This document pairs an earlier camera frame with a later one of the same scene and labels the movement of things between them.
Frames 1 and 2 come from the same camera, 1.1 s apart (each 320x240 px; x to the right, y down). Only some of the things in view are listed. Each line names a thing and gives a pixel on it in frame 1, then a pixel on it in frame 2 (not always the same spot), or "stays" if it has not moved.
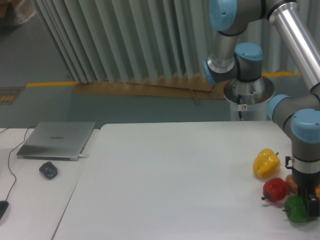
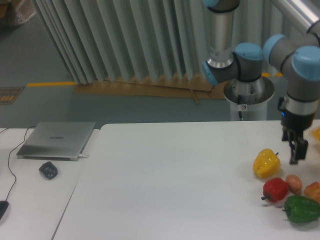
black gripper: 306,181 → 298,145
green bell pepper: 296,207 stays
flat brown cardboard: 188,85 stays
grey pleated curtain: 124,40 stays
